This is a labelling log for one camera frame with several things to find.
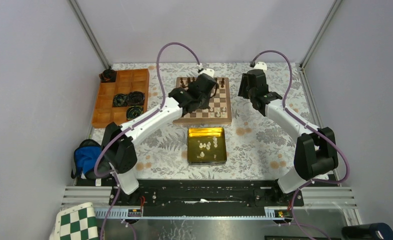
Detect aluminium frame rail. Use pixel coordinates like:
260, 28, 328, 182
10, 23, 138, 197
67, 0, 111, 69
295, 0, 345, 186

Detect dark floral rolled tie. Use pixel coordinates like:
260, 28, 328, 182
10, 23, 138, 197
99, 69, 117, 84

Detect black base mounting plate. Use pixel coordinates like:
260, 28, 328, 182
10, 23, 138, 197
114, 179, 304, 217

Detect blue yellow rolled tie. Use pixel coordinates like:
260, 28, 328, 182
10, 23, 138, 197
112, 93, 128, 108

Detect black cylinder bottle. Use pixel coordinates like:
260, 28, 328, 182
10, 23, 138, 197
341, 222, 393, 240

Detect dark rook left corner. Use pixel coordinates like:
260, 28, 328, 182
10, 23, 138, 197
180, 78, 185, 88

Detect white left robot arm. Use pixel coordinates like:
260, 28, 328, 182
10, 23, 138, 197
98, 68, 217, 206

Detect green black rolled tie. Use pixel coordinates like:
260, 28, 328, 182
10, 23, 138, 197
126, 105, 144, 121

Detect dark rolled tie centre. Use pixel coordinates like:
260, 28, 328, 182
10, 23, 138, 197
126, 91, 145, 106

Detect floral patterned table mat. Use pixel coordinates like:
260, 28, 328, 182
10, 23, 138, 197
112, 62, 314, 180

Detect gold metal tin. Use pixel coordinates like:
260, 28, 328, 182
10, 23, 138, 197
187, 127, 227, 166

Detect blue black cloth bag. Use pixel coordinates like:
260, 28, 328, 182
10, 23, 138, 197
70, 139, 111, 180

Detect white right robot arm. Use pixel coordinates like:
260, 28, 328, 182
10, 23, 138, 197
238, 69, 339, 206

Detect aluminium frame rail left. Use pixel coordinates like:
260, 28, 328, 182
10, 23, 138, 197
67, 0, 111, 69

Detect green white chess mat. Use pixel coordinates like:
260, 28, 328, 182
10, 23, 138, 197
49, 202, 99, 240

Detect wooden compartment tray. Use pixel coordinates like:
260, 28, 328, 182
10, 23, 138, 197
92, 68, 150, 129

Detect aluminium frame rail right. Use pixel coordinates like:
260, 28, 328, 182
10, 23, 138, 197
295, 0, 345, 186

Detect wooden chess board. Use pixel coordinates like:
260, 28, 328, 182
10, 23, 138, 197
173, 77, 232, 125

